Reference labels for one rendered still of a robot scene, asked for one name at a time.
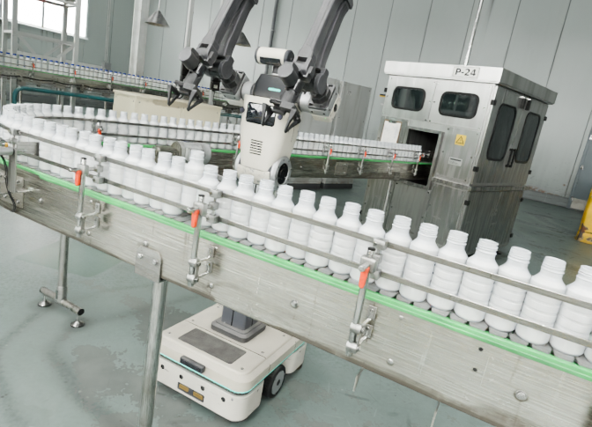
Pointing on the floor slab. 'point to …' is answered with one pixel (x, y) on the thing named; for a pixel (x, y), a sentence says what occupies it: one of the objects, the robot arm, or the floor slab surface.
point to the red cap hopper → (36, 34)
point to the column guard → (586, 224)
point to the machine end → (462, 148)
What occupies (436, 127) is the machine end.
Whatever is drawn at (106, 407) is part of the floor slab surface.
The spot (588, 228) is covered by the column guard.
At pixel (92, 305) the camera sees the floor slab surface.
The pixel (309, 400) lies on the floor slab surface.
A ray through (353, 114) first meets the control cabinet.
